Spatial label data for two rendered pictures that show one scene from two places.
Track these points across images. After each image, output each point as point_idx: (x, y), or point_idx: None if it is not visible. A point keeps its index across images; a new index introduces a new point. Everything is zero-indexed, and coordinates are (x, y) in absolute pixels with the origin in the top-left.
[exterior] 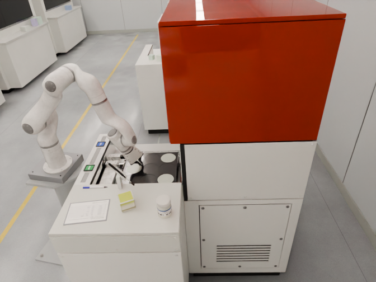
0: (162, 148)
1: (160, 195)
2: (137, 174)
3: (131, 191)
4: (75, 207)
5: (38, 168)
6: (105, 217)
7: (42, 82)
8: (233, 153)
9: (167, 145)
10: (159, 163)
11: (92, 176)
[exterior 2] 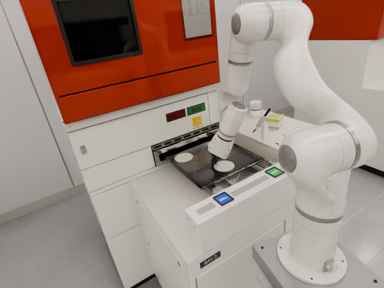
0: (153, 192)
1: (254, 103)
2: (229, 159)
3: (259, 133)
4: None
5: (358, 282)
6: (298, 127)
7: (311, 12)
8: None
9: (142, 192)
10: (198, 157)
11: None
